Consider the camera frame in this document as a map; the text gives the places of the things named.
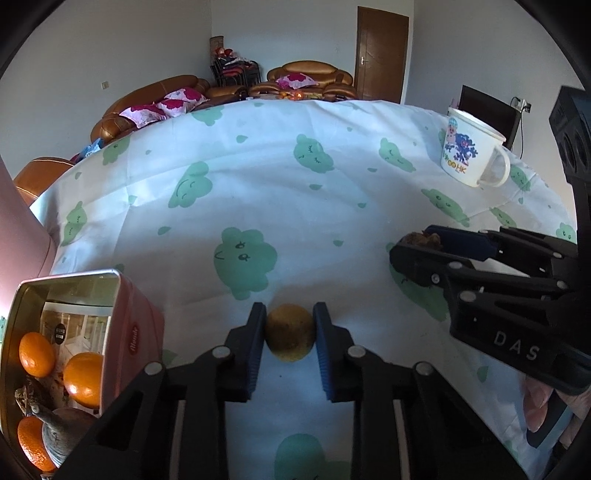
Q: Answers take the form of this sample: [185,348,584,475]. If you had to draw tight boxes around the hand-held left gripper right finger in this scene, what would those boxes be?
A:
[313,301,529,480]

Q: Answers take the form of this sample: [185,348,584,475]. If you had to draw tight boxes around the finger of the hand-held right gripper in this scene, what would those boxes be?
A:
[389,242,571,301]
[427,224,579,280]

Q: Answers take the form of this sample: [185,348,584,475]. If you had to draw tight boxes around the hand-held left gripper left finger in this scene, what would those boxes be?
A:
[55,302,267,480]

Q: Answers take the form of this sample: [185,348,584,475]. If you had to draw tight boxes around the wrinkled dark passion fruit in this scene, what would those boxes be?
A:
[399,231,444,252]

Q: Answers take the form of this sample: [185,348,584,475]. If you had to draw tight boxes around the small brown longan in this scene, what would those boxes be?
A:
[264,304,317,363]

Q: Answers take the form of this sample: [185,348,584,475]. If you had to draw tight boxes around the pink tin box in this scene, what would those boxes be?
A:
[0,269,166,476]

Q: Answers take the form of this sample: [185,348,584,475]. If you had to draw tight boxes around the orange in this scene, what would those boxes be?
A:
[17,415,56,472]
[18,331,57,378]
[62,352,105,409]

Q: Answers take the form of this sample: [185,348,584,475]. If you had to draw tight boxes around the white printed mug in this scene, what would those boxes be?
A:
[440,107,512,189]

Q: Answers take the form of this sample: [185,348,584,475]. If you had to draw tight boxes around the black television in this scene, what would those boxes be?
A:
[458,84,520,151]

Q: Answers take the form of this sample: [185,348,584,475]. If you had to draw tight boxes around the paper leaflet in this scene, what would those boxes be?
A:
[39,300,116,370]

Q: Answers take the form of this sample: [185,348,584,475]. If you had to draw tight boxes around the brown wooden door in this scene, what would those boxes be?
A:
[356,6,410,104]

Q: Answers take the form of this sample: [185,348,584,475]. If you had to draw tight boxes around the brown leather armchair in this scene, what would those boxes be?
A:
[14,157,75,204]
[249,60,358,101]

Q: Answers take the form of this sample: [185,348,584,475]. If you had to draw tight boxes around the pink floral pillow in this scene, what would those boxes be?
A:
[276,73,318,90]
[119,104,167,128]
[157,89,208,116]

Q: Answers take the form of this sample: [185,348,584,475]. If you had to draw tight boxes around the blue plaid cloth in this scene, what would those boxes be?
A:
[69,138,105,164]

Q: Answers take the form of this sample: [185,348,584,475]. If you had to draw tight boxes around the pink electric kettle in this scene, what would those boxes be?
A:
[0,154,58,296]

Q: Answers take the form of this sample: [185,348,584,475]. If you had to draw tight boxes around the stacked dark chairs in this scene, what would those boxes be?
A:
[210,51,262,88]

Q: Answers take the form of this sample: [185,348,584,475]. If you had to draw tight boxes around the long brown leather sofa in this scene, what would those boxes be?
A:
[90,75,250,144]

